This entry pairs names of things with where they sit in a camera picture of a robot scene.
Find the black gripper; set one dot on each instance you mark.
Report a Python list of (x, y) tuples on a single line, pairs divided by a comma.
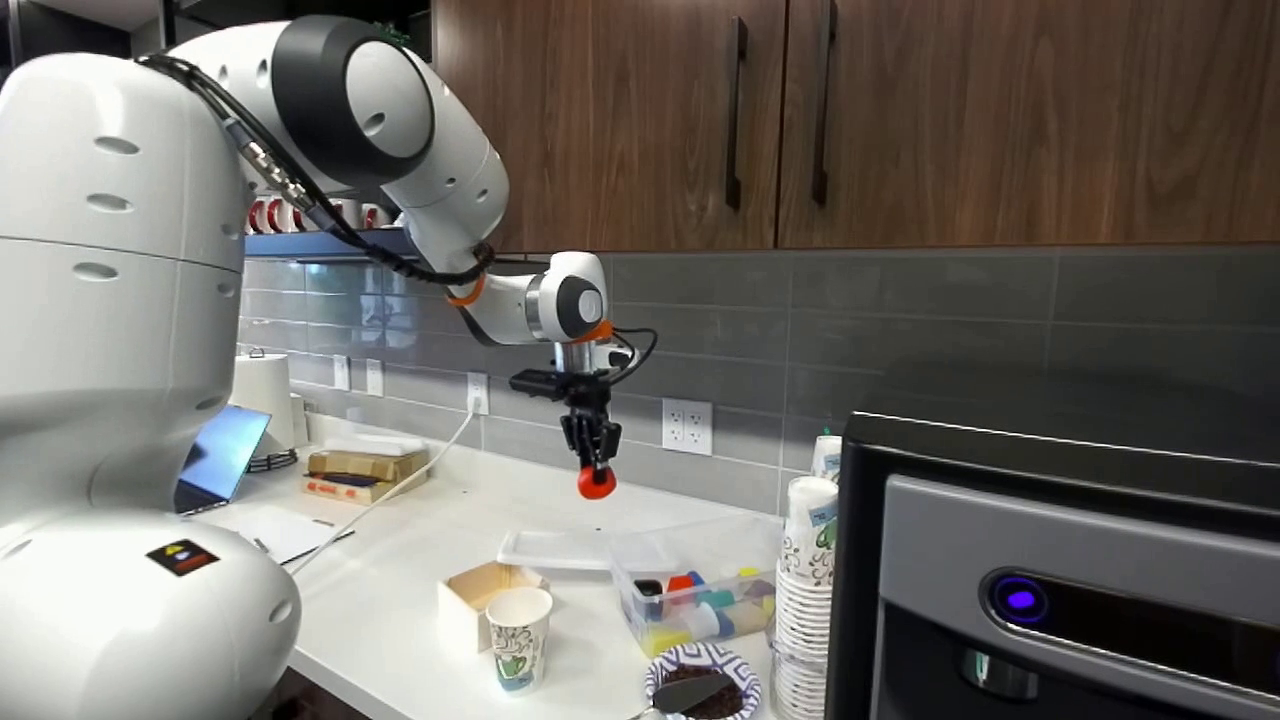
[(587, 400)]

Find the red round object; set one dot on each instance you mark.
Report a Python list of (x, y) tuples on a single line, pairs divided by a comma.
[(597, 486)]

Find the black round soft object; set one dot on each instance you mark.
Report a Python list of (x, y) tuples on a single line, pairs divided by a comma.
[(650, 588)]

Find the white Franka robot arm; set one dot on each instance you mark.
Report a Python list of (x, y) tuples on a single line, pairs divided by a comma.
[(135, 266)]

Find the translucent plastic bin lid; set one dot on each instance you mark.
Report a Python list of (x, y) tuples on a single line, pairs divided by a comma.
[(563, 550)]

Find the clear plastic storage bin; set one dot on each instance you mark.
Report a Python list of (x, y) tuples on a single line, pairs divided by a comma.
[(693, 617)]

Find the red toy block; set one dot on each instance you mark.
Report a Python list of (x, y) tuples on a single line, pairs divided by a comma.
[(686, 580)]

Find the patterned paper cup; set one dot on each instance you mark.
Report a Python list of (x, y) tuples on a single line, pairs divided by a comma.
[(517, 647)]

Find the stack of patterned paper cups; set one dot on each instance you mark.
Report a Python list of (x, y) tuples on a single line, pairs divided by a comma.
[(799, 627), (810, 506)]

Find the brown flat box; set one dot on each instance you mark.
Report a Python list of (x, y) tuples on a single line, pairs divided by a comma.
[(365, 466)]

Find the blue patterned paper bowl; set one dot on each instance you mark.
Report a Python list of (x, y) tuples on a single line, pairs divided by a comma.
[(666, 666)]

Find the white paper sheets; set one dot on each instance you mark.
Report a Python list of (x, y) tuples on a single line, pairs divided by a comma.
[(275, 527)]

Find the white paper towel roll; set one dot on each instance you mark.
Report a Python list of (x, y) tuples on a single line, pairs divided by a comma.
[(266, 385)]

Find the brown wooden cabinet door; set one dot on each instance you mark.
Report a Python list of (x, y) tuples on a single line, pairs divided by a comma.
[(603, 104), (1040, 104)]

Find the blue tablet screen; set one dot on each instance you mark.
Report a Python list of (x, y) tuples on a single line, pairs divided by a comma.
[(223, 454)]

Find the red white lettered sign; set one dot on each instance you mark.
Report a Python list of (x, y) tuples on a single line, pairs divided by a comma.
[(284, 218)]

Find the black silver coffee machine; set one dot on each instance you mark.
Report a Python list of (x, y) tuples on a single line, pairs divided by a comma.
[(1064, 534)]

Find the white wall outlet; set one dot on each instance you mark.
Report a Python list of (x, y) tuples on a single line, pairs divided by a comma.
[(343, 372), (479, 393), (372, 378), (686, 427)]

